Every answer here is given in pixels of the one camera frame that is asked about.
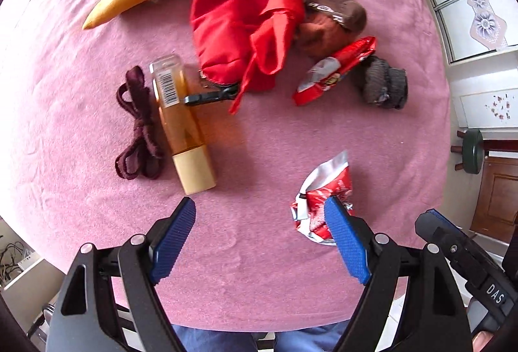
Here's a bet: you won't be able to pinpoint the dark grey sock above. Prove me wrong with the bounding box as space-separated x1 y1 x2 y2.
351 56 409 110

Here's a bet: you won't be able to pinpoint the tangle of cables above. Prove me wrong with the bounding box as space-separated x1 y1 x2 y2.
0 241 35 288

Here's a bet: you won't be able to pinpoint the amber plastic bottle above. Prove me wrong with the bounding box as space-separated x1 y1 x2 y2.
149 56 217 196

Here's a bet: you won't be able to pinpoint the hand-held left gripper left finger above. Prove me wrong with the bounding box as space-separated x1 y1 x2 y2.
45 197 197 352

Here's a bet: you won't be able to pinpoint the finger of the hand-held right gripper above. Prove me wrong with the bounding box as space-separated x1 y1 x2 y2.
415 208 492 288

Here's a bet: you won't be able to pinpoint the brown wooden door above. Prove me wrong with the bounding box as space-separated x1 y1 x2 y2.
471 155 518 243

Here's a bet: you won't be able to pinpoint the maroon cloth lace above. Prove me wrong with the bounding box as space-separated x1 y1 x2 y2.
114 66 166 180

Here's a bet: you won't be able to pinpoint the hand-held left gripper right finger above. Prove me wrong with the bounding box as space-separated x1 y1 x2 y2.
324 196 474 352

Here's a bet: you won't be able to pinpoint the pink blanket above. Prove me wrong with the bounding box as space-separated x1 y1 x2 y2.
0 0 452 332

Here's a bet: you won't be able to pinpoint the red foil wrapper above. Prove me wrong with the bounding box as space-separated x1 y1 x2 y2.
289 150 355 245

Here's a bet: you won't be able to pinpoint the black strap clip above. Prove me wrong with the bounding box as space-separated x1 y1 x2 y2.
184 83 240 107

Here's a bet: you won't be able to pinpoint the red cloth bag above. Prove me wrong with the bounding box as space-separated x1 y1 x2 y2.
190 0 314 116

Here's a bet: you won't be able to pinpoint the brown sock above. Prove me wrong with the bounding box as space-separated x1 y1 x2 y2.
293 0 367 57

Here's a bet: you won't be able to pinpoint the green round stool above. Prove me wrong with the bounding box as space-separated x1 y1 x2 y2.
451 129 490 175

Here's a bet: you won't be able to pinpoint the white door with stickers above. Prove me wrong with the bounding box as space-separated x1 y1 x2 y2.
451 87 518 130

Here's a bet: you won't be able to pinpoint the person's right hand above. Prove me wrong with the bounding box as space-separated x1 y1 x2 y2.
471 330 499 352

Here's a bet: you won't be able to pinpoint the long red snack wrapper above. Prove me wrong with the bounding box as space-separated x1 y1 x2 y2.
292 36 377 107

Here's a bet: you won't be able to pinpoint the person's blue trousers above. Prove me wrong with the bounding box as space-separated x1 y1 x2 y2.
172 320 349 352

